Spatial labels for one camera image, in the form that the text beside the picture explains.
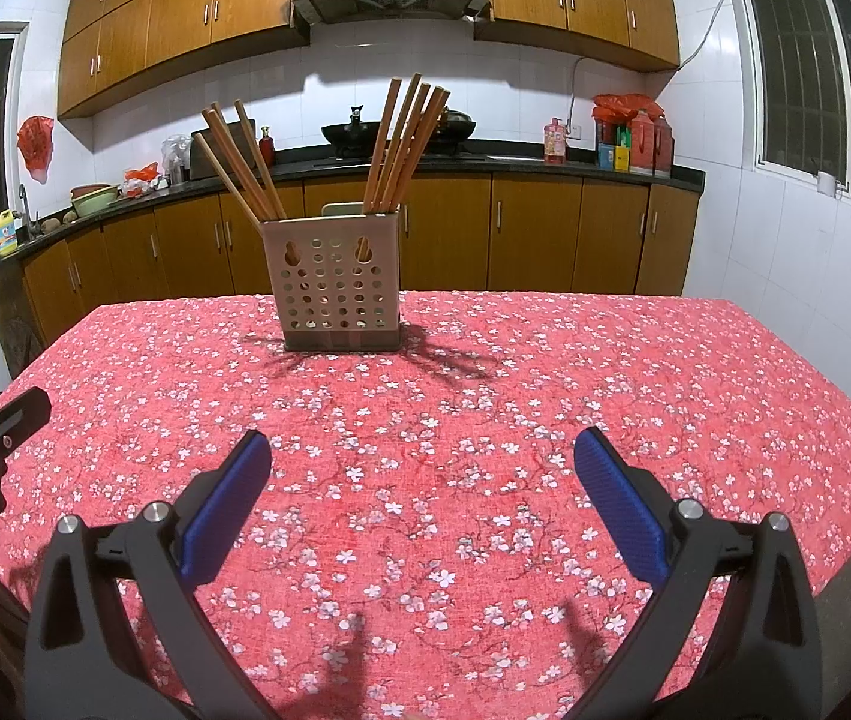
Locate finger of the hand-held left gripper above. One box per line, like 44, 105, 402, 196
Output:
0, 387, 52, 458

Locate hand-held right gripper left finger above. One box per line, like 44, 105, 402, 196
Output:
24, 429, 276, 720

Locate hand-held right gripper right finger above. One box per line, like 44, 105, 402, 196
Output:
573, 426, 823, 720

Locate beige perforated chopstick holder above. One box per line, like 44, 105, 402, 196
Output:
261, 202, 405, 353

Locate red floral tablecloth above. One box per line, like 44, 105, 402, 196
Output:
0, 289, 851, 720

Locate metal faucet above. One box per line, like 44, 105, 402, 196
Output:
18, 184, 40, 241

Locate green basin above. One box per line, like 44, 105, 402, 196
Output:
69, 193, 122, 217

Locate red plastic bag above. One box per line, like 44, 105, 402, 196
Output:
591, 94, 664, 125
121, 163, 164, 196
16, 116, 55, 185

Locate wooden base cabinets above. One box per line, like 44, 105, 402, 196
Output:
20, 169, 700, 350

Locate clear plastic bag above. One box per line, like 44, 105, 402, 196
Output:
161, 135, 194, 185

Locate dark cutting board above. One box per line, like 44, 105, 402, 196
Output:
189, 136, 246, 181

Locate black kitchen countertop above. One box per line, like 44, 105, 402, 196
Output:
0, 139, 705, 301

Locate red jug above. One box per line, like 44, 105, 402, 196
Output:
629, 111, 657, 175
652, 116, 675, 177

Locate gas stove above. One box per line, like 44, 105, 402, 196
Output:
312, 152, 490, 166

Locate open black wok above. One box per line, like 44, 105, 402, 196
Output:
320, 105, 377, 158

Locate lidded black wok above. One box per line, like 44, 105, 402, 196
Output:
432, 109, 477, 145

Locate wooden wall cabinets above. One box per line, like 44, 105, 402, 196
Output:
56, 0, 681, 119

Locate white wall cable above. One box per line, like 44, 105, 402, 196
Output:
567, 0, 741, 158

